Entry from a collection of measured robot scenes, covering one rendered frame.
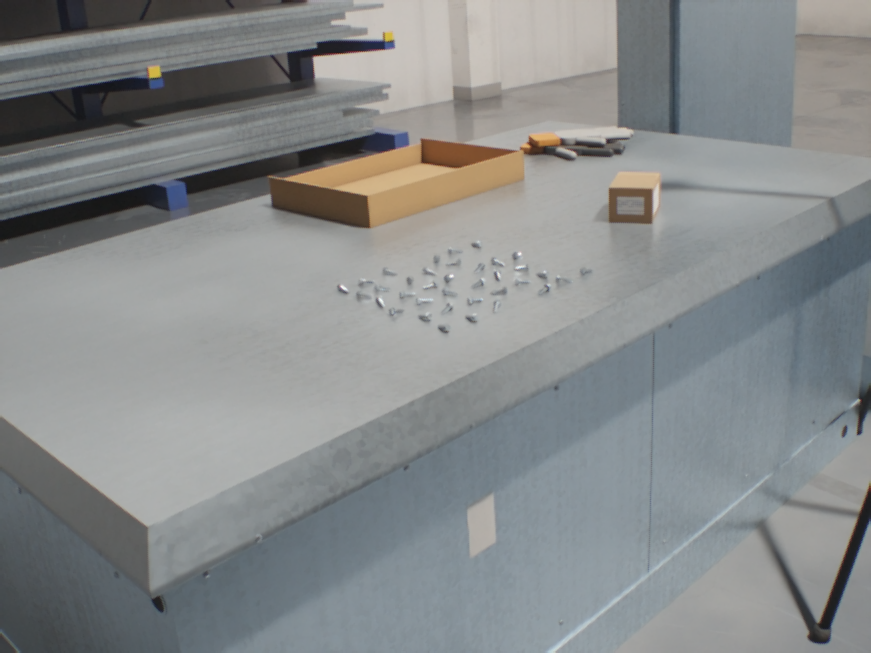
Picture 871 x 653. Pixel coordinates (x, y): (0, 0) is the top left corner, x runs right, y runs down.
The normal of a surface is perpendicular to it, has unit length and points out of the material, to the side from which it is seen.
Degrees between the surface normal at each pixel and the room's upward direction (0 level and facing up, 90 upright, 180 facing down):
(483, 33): 90
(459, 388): 68
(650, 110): 90
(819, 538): 0
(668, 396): 90
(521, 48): 90
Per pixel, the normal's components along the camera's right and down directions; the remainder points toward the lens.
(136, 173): 0.66, 0.23
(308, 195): -0.71, 0.30
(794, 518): -0.07, -0.93
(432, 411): 0.62, -0.15
